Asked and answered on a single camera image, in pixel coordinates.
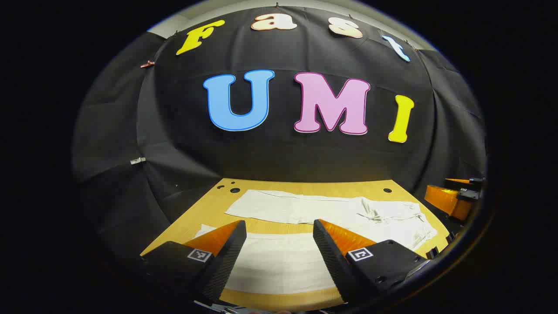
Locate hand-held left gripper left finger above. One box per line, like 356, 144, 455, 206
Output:
139, 220, 247, 304

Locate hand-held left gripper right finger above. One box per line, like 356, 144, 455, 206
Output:
313, 219, 431, 304

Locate white jeans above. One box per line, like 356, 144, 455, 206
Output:
195, 189, 439, 295

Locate black backdrop cloth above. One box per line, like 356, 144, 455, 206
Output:
72, 5, 487, 262

